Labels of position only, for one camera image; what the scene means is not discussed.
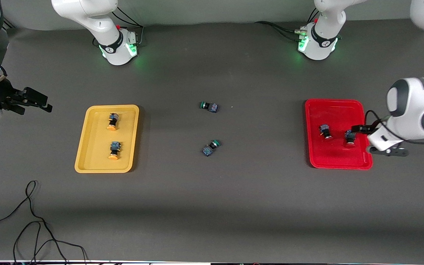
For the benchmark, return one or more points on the red mushroom push button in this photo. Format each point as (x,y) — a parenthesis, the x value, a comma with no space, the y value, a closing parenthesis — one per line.
(325,131)
(350,140)

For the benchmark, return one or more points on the yellow push button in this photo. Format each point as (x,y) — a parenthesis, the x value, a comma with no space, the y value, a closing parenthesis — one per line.
(112,121)
(114,150)

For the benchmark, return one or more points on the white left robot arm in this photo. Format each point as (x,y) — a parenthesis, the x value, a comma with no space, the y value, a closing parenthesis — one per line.
(414,99)

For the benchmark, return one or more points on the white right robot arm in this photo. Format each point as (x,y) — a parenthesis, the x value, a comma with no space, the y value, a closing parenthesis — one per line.
(87,14)

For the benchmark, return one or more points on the red plastic tray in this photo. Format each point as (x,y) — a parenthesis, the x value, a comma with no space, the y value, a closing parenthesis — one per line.
(339,158)

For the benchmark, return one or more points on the yellow plastic tray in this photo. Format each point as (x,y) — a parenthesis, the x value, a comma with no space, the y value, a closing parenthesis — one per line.
(98,158)

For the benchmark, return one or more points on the green push button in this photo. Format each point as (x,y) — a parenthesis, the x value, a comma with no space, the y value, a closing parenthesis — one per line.
(211,148)
(209,106)

